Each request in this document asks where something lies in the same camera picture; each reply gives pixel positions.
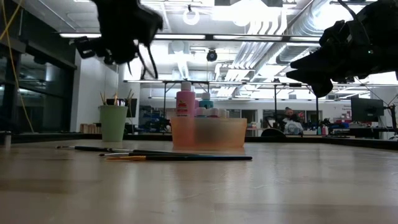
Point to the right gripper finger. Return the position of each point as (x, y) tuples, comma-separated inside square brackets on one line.
[(311, 62), (317, 82)]

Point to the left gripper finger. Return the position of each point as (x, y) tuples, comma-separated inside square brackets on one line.
[(85, 46)]

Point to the thin paintbrush silver ferrule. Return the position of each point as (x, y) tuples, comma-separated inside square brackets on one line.
[(101, 99)]

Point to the long dark paintbrush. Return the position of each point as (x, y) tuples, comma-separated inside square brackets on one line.
[(104, 100)]

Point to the dark paintbrush orange tip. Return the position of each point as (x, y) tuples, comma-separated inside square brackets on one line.
[(192, 158), (132, 97)]

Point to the dark paintbrush gold ferrule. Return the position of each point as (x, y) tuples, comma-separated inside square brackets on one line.
[(128, 101)]

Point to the large pink paint bottle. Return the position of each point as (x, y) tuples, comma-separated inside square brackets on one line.
[(196, 104), (185, 102)]

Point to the small yellow paint bottle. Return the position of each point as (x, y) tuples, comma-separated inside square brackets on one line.
[(223, 113)]

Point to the large teal paint bottle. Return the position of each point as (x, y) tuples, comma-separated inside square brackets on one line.
[(206, 101)]

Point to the dark paintbrush silver ferrule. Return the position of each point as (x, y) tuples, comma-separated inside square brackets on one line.
[(93, 148), (155, 153)]

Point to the small teal paint bottle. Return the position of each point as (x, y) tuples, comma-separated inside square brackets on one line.
[(201, 112)]

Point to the small magenta paint bottle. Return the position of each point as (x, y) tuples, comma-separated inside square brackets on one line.
[(213, 112)]

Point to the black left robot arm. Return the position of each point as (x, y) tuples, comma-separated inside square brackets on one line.
[(118, 6)]

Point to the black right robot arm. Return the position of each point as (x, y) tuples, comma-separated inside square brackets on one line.
[(382, 31)]

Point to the silver ceiling ducts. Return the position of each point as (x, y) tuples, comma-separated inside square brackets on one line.
[(280, 31)]

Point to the person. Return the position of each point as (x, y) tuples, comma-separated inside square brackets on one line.
[(290, 124)]

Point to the cluttered background desk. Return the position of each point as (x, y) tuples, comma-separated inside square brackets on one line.
[(342, 130)]

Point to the long ceiling light bar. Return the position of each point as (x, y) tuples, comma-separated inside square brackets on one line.
[(186, 36)]

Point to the black office chair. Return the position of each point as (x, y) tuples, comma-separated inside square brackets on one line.
[(273, 133)]

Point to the brown boxes row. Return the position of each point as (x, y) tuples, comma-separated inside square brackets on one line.
[(90, 128)]

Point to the pale green ribbed cup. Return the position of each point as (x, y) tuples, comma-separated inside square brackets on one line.
[(113, 124)]

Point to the blue storage bins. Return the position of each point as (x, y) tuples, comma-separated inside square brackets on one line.
[(154, 119)]

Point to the orange translucent plastic tray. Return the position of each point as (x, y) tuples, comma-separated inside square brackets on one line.
[(208, 133)]

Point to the black aluminium table frame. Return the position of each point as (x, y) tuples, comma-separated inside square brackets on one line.
[(311, 140)]

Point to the black overhead camera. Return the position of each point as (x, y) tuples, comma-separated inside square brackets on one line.
[(212, 55)]

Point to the small grey post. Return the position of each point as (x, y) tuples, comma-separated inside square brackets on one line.
[(7, 140)]

